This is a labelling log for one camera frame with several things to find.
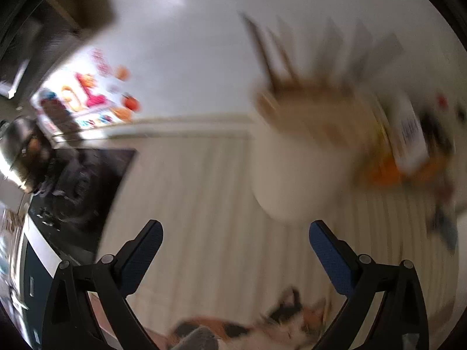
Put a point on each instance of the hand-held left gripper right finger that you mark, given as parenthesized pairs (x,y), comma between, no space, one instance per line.
(328,259)

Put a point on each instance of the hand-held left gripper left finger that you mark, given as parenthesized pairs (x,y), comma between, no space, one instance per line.
(146,255)

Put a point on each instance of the white utensil holder cup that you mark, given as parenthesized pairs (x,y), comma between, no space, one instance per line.
(299,167)

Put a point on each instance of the striped counter cover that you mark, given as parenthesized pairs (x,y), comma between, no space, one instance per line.
(204,207)

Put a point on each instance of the black gas stove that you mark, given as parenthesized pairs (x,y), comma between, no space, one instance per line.
(80,189)

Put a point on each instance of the calico cat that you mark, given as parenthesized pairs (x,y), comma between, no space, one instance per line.
(262,328)

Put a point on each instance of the teal cabinet front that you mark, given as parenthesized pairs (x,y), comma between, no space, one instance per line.
(34,280)

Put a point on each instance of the white labelled bottle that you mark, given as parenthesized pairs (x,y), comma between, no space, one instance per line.
(410,135)

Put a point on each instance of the dark cooking pot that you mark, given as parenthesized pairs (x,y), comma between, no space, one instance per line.
(22,153)

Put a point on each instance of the red capped dark bottle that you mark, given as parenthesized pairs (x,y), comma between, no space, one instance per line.
(439,116)

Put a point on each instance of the range hood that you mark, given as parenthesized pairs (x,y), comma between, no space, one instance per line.
(47,18)

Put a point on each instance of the colourful wall stickers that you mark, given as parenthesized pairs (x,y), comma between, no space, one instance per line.
(84,98)

